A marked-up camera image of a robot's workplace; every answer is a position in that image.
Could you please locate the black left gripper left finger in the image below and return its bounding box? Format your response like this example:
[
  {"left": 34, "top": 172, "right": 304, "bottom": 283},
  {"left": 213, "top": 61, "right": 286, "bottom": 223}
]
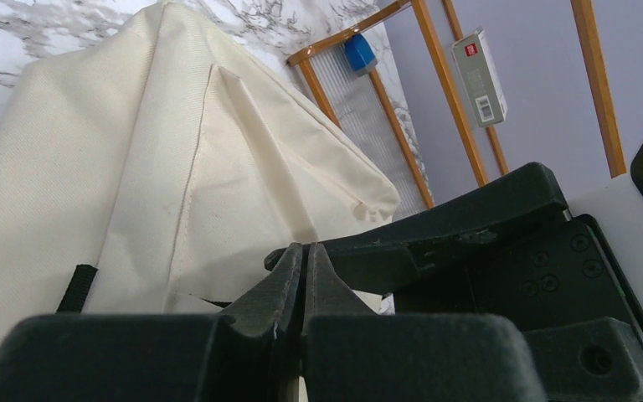
[{"left": 0, "top": 244, "right": 304, "bottom": 401}]

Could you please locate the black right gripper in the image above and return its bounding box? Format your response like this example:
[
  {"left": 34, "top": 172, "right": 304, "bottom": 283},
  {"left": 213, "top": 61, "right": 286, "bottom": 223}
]
[{"left": 263, "top": 162, "right": 643, "bottom": 402}]

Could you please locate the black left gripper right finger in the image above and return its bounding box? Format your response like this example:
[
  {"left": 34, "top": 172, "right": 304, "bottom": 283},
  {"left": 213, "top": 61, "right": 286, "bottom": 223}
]
[{"left": 303, "top": 244, "right": 547, "bottom": 401}]

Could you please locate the cream canvas backpack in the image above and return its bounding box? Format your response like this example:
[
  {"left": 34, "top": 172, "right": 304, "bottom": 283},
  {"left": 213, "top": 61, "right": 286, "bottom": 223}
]
[{"left": 0, "top": 2, "right": 400, "bottom": 343}]

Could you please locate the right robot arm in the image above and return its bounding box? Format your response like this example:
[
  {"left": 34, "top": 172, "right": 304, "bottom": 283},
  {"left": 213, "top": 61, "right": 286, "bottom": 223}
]
[{"left": 304, "top": 162, "right": 643, "bottom": 401}]

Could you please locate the small white red box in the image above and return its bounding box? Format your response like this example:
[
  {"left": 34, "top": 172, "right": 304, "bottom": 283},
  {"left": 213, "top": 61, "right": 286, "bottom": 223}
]
[{"left": 452, "top": 27, "right": 508, "bottom": 128}]

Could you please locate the wooden rack with clear slats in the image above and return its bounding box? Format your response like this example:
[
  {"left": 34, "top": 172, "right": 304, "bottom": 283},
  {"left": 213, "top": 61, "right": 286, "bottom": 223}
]
[{"left": 287, "top": 1, "right": 628, "bottom": 208}]

